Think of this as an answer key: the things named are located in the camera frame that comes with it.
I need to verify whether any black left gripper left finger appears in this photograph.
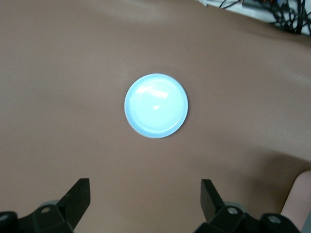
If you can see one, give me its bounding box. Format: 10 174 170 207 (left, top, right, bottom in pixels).
0 178 91 233

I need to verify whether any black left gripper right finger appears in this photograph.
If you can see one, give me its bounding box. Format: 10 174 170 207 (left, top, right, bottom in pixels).
194 179 299 233

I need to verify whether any white lidded storage box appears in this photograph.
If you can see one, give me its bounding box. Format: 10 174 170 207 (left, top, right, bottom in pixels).
280 169 311 233

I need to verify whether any light blue round plate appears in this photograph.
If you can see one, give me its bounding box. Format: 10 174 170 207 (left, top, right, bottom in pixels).
124 73 189 140

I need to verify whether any tangled cable bundle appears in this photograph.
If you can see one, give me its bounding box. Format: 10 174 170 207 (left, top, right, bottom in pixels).
218 0 311 35

